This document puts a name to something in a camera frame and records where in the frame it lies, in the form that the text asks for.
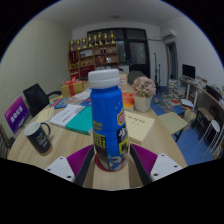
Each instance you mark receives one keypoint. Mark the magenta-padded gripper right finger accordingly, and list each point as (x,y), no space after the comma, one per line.
(163,166)

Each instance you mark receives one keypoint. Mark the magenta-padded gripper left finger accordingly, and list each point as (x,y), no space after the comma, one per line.
(63,166)

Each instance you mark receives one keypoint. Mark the blue drink bottle white cap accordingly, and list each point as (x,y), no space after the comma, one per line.
(106,113)

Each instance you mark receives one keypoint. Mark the flat round red coaster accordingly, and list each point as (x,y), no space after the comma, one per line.
(97,163)

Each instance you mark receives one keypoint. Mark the black mug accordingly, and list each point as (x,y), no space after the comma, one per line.
(39,138)

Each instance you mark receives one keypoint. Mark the small light wooden side table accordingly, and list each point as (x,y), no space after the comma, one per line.
(171,121)

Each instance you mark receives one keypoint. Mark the white paper booklet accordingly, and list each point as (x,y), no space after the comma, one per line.
(66,115)

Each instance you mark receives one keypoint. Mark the blue printed book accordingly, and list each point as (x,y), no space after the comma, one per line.
(60,103)

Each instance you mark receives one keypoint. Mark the black and brown chair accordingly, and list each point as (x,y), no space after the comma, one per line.
(5,141)

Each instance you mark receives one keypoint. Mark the white round stool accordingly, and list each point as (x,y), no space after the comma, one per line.
(213,126)

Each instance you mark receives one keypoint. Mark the purple sign board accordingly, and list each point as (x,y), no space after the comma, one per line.
(16,115)

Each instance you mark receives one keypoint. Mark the black office chair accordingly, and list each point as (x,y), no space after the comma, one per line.
(35,98)

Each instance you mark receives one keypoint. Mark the pile of books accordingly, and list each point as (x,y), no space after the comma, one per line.
(175,91)

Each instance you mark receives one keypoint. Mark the orange book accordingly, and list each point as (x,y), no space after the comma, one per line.
(128,99)

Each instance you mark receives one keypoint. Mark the yellow gift box red ribbon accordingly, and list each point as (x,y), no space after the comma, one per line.
(71,88)

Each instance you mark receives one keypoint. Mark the potted pink flowers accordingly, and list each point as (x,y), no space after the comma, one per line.
(144,88)

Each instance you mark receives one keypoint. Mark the cluttered wooden desk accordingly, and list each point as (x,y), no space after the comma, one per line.
(208,96)

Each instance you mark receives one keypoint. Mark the standing yellow card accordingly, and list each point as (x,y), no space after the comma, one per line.
(123,82)

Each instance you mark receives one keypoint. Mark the grey armchair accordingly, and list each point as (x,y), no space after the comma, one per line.
(136,76)

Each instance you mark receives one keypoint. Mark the black tripod stand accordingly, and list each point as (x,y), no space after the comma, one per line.
(155,70)

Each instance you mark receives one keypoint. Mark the black computer monitor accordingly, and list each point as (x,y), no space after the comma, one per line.
(188,71)

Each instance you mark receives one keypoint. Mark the wooden shelf unit with trophies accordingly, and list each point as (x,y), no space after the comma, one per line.
(93,60)

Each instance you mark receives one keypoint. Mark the black framed glass door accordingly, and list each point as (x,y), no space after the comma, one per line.
(136,51)

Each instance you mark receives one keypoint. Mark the white air conditioner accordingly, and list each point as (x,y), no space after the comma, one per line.
(168,34)

